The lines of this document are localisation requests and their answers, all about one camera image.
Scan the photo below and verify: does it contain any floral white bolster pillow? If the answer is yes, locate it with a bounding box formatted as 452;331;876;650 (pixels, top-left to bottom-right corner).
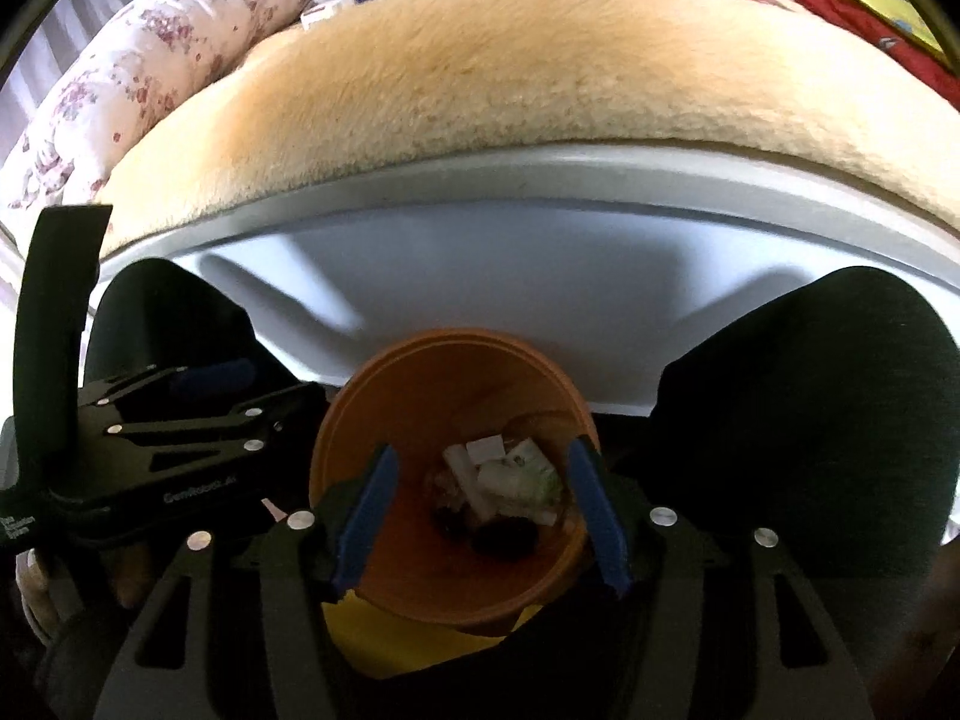
2;0;319;239

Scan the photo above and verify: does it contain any white bed frame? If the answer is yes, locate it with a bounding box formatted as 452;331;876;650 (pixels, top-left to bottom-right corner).
101;145;958;415

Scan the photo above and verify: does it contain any person's left black trouser leg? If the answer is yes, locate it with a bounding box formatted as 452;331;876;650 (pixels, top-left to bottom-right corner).
85;259;296;392

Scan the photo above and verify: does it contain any left white curtain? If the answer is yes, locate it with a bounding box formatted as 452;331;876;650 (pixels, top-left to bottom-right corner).
2;0;130;158

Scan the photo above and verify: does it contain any floral plush bed blanket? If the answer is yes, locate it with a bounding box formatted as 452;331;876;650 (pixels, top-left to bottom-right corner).
98;0;958;254

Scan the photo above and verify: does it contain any yellow cartoon pillow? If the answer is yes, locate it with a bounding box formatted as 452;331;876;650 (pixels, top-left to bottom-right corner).
853;0;949;65

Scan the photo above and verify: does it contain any green white ointment tube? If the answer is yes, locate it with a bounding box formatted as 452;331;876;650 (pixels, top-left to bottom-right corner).
477;439;563;527

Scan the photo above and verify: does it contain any person's left hand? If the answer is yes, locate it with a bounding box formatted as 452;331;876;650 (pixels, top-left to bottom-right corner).
14;546;149;647

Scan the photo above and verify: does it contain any person's right black trouser leg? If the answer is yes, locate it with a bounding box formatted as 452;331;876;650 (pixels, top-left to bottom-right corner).
644;265;960;691

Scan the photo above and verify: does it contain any white paper tube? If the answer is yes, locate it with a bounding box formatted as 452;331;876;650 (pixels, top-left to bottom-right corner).
443;444;496;522

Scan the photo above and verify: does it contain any person's black trouser leg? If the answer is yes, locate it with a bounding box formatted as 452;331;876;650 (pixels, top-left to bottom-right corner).
85;259;296;392
644;265;960;691

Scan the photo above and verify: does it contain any red cloth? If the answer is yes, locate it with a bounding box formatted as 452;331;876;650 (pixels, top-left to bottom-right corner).
796;0;958;107

